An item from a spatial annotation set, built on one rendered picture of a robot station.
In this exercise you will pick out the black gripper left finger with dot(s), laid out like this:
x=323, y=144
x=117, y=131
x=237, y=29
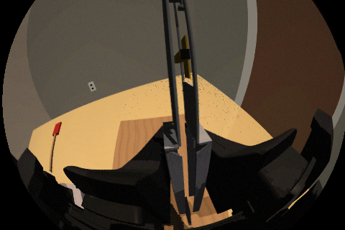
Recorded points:
x=144, y=181

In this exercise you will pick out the red spatula with wooden handle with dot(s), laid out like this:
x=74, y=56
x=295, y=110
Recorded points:
x=56, y=131

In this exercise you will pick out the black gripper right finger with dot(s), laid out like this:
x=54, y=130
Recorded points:
x=232, y=166

